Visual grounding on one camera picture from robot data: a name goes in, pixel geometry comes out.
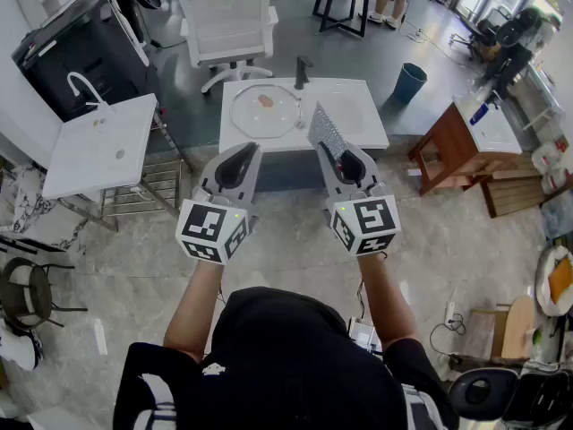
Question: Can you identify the wooden slat crate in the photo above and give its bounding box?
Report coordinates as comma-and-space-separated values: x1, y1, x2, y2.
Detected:
481, 152, 573, 219

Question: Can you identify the white sink basin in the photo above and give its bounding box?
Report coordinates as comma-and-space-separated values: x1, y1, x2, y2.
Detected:
218, 77, 390, 154

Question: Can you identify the white sink with white faucet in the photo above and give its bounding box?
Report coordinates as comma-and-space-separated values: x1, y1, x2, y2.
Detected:
41, 92, 158, 201

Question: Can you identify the black salon machine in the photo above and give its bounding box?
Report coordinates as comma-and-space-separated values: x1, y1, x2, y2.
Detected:
469, 6, 556, 102

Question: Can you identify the chest-mounted monitor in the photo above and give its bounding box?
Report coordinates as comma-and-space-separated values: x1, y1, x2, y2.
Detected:
347, 315, 384, 356

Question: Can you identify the light wooden board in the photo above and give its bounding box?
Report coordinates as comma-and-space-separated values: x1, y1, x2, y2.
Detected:
500, 294, 536, 360

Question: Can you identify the white sink on wooden cabinet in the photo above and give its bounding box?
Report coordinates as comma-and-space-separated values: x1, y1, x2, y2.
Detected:
452, 92, 524, 155

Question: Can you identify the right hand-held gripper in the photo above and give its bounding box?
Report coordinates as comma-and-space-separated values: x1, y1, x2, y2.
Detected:
316, 140, 402, 258

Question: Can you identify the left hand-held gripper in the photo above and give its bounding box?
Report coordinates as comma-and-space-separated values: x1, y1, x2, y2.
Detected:
175, 141, 264, 267

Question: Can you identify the dark teal trash bin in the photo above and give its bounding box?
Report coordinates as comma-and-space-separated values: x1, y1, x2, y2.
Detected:
392, 62, 429, 105

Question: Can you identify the black shell chair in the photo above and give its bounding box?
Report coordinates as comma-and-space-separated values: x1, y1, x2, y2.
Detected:
447, 367, 520, 420

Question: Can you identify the person's left forearm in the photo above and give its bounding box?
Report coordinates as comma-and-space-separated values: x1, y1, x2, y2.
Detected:
163, 257, 225, 365

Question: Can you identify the black frame table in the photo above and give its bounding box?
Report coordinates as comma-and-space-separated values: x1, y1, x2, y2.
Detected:
312, 0, 398, 39

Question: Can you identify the black faucet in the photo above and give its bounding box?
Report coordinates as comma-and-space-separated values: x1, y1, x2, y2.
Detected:
293, 55, 315, 91

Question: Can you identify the grey scrubbing sponge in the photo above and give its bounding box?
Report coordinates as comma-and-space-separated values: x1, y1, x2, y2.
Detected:
306, 100, 348, 160

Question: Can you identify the orange cushion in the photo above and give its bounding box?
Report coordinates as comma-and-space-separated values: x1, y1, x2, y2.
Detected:
548, 257, 573, 305

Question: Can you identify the glass pot lid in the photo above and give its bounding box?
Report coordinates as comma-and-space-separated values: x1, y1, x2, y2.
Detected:
228, 83, 302, 141

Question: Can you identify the black case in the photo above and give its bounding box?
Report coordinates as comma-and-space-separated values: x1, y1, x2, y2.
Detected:
500, 369, 573, 430

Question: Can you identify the person's black t-shirt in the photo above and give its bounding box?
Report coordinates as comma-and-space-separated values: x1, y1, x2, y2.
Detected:
111, 286, 462, 430

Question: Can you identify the person's right forearm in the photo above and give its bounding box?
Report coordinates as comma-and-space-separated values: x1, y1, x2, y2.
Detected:
356, 251, 422, 353

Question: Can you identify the white curved faucet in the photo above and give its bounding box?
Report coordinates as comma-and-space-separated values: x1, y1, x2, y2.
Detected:
66, 71, 111, 109

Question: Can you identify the black round stool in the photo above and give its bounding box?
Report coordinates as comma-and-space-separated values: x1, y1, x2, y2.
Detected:
0, 256, 89, 331

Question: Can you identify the steel rack frame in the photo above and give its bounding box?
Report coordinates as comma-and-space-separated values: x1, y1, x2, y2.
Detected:
57, 114, 193, 232

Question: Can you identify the black cabinet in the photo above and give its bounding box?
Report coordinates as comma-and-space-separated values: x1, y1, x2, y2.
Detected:
11, 0, 158, 123

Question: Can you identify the white round pet bed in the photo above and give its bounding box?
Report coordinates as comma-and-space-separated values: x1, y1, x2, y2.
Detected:
535, 245, 573, 317

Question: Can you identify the marble slab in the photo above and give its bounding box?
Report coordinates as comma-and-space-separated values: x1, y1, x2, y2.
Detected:
0, 159, 90, 253

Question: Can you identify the white mesh office chair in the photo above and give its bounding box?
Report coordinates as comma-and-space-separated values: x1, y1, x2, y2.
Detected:
177, 0, 281, 96

